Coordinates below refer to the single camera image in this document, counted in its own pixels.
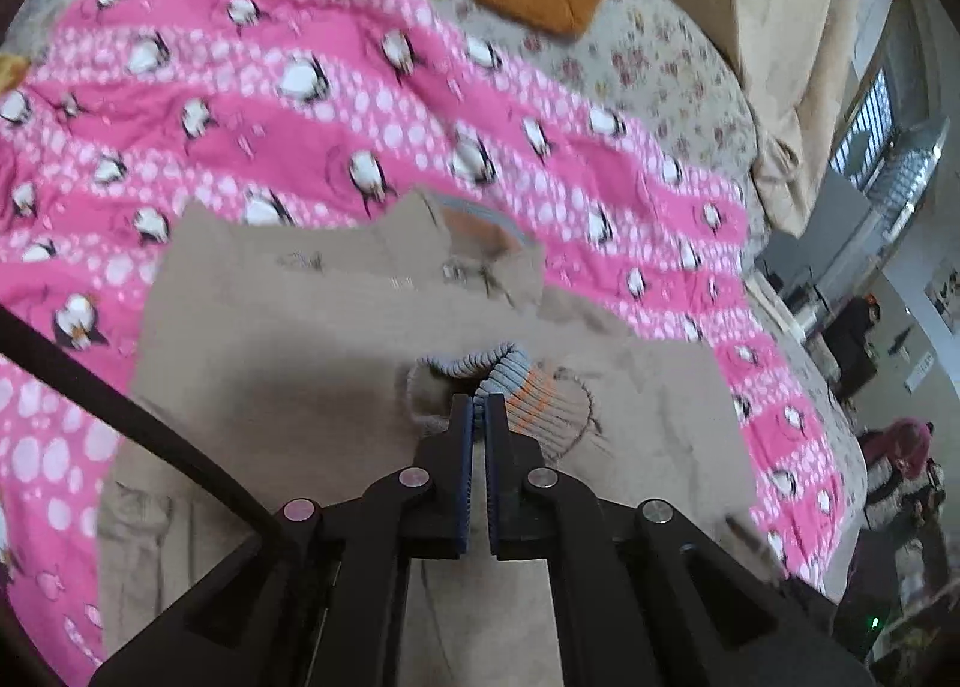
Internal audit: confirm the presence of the window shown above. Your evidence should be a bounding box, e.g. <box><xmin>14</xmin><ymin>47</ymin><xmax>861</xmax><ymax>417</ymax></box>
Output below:
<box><xmin>829</xmin><ymin>68</ymin><xmax>950</xmax><ymax>238</ymax></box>

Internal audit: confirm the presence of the floral bed sheet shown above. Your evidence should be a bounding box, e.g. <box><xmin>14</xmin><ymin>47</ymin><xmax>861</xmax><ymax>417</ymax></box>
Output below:
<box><xmin>15</xmin><ymin>0</ymin><xmax>871</xmax><ymax>478</ymax></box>

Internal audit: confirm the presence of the white paper wall sign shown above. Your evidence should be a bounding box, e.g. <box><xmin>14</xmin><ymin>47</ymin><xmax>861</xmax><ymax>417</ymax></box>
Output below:
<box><xmin>904</xmin><ymin>349</ymin><xmax>935</xmax><ymax>392</ymax></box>

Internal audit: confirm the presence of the beige knit sweater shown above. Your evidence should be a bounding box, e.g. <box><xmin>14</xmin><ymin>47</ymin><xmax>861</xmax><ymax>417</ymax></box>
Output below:
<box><xmin>97</xmin><ymin>188</ymin><xmax>788</xmax><ymax>687</ymax></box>

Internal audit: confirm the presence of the beige curtain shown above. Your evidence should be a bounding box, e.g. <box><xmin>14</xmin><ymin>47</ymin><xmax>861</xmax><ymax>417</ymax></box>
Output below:
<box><xmin>667</xmin><ymin>0</ymin><xmax>878</xmax><ymax>238</ymax></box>

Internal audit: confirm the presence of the black cable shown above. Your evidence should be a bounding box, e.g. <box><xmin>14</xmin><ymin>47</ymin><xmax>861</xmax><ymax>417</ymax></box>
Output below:
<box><xmin>0</xmin><ymin>308</ymin><xmax>301</xmax><ymax>583</ymax></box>

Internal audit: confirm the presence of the wall poster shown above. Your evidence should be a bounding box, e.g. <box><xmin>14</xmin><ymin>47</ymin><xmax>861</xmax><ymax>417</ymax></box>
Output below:
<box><xmin>926</xmin><ymin>271</ymin><xmax>960</xmax><ymax>335</ymax></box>

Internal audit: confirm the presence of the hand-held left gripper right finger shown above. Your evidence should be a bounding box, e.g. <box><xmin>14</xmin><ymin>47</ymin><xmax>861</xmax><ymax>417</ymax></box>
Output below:
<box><xmin>484</xmin><ymin>393</ymin><xmax>875</xmax><ymax>687</ymax></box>

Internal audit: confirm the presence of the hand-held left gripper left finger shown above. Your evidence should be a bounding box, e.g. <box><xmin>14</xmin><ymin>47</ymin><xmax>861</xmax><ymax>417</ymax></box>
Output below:
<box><xmin>90</xmin><ymin>393</ymin><xmax>475</xmax><ymax>687</ymax></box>

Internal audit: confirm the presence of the pink penguin print blanket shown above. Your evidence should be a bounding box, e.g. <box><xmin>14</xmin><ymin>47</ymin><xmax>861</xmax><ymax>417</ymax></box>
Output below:
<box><xmin>0</xmin><ymin>0</ymin><xmax>848</xmax><ymax>665</ymax></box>

